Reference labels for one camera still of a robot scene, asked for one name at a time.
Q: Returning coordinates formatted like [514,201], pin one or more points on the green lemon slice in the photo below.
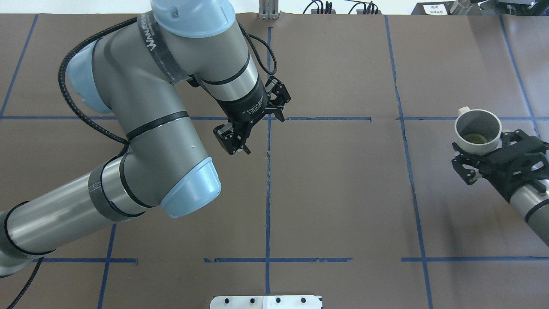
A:
[475,138]

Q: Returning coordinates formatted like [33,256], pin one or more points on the white mounting plate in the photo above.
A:
[267,302]

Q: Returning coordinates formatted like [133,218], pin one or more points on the aluminium frame post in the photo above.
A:
[269,10]

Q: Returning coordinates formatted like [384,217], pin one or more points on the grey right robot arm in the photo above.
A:
[532,207]

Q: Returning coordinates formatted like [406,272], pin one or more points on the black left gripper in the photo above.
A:
[247,104]

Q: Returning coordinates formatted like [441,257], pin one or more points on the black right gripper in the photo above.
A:
[466,165]

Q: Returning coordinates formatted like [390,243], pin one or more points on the small metal cylinder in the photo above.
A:
[460,7]

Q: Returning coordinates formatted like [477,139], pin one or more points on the white ribbed plastic cup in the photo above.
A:
[477,121]

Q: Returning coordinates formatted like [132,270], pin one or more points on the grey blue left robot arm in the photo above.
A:
[121,82]

